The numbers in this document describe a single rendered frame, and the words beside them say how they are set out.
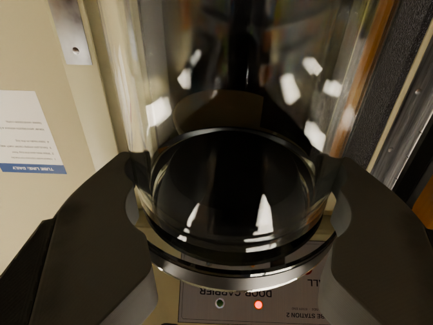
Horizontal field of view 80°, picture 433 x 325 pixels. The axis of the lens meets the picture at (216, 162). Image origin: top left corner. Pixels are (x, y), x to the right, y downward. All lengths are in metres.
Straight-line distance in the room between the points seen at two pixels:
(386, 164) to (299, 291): 0.16
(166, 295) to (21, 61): 0.68
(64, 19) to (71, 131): 0.63
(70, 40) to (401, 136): 0.30
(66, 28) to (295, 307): 0.34
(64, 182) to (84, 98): 0.74
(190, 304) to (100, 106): 0.23
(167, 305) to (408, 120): 0.30
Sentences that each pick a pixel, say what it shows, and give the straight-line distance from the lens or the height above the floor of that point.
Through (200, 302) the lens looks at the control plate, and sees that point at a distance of 0.32.
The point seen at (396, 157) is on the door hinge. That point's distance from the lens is 0.32.
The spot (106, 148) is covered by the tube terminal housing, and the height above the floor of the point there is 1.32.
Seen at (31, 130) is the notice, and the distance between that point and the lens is 0.93.
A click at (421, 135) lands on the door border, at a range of 0.29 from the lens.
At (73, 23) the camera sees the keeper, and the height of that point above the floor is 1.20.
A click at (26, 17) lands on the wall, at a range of 0.79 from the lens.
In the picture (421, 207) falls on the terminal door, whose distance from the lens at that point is 0.30.
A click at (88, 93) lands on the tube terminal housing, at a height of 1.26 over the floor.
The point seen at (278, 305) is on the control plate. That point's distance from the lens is 0.33.
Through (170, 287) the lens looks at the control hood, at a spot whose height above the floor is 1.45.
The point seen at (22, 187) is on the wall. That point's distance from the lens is 1.10.
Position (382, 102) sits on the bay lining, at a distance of 0.29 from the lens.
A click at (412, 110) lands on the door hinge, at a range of 0.30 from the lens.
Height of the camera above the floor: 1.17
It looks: 35 degrees up
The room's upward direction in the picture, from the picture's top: 178 degrees counter-clockwise
